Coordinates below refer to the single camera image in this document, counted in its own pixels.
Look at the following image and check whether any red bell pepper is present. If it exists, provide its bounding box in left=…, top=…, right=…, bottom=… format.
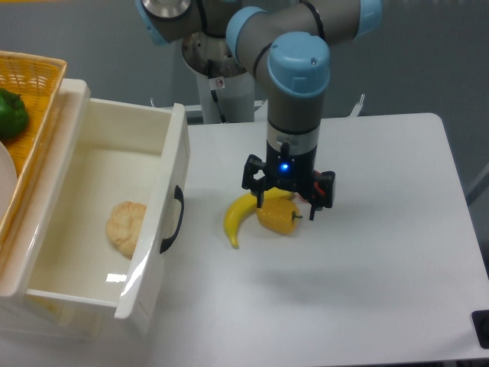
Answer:
left=312, top=182, right=325, bottom=203

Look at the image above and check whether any yellow woven basket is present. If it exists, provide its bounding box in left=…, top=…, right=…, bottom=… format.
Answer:
left=1, top=50, right=67, bottom=240

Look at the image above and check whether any white plate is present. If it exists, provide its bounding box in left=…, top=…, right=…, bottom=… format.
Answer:
left=0, top=144, right=18, bottom=219

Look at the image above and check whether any green bell pepper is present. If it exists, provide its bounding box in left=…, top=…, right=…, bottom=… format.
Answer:
left=0, top=88, right=30, bottom=140

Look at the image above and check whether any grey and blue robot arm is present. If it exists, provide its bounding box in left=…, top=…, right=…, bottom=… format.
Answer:
left=136, top=1, right=383, bottom=211

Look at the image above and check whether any black corner object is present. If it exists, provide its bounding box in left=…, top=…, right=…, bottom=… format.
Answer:
left=471, top=310, right=489, bottom=349

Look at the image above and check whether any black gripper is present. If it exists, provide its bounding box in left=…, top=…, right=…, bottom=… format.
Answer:
left=241, top=123, right=336, bottom=221

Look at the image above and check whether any beige bread roll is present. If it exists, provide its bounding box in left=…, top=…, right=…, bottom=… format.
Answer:
left=105, top=201, right=147, bottom=258

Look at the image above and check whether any yellow bell pepper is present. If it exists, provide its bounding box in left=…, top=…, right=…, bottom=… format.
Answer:
left=256, top=198, right=303, bottom=235

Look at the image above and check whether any yellow banana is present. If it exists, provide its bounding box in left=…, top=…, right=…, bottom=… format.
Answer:
left=223, top=188, right=295, bottom=249

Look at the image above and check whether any white top drawer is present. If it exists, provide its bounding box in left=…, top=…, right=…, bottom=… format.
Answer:
left=26, top=99, right=189, bottom=326

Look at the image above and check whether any white drawer cabinet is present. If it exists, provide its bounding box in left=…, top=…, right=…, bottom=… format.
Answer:
left=0, top=79, right=154, bottom=343

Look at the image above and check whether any black top drawer handle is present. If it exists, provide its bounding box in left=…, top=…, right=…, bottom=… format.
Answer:
left=160, top=185, right=185, bottom=254

